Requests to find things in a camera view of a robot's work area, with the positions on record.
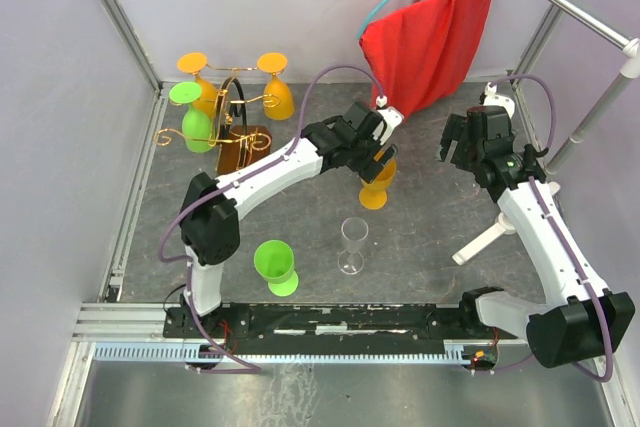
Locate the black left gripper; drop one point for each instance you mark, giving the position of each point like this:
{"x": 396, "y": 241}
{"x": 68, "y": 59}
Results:
{"x": 369, "y": 168}

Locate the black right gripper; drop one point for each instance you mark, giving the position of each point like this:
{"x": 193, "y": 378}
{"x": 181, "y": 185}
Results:
{"x": 456, "y": 129}

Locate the orange plastic goblet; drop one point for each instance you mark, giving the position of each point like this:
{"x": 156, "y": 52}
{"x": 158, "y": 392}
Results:
{"x": 277, "y": 97}
{"x": 373, "y": 196}
{"x": 193, "y": 63}

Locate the clear wine glass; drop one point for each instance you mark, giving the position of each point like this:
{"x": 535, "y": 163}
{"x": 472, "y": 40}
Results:
{"x": 354, "y": 234}

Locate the gold wire wine glass rack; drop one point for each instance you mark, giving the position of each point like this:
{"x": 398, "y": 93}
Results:
{"x": 237, "y": 142}

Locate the green plastic goblet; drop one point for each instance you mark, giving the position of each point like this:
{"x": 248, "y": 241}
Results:
{"x": 275, "y": 263}
{"x": 196, "y": 125}

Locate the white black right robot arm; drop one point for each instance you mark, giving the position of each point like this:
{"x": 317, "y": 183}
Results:
{"x": 581, "y": 318}

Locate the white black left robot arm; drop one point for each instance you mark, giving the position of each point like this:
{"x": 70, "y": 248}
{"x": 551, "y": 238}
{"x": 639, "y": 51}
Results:
{"x": 214, "y": 207}

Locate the red cloth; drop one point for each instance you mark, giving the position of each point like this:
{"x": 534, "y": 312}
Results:
{"x": 423, "y": 52}

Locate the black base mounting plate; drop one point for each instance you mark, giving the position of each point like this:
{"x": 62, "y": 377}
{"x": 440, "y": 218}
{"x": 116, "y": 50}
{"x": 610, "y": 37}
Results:
{"x": 276, "y": 328}

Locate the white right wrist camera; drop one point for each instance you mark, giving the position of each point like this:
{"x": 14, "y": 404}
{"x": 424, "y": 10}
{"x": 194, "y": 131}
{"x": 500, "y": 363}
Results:
{"x": 491, "y": 97}

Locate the white cable duct rail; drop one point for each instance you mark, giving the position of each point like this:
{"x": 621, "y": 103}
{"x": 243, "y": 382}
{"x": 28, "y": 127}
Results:
{"x": 195, "y": 352}

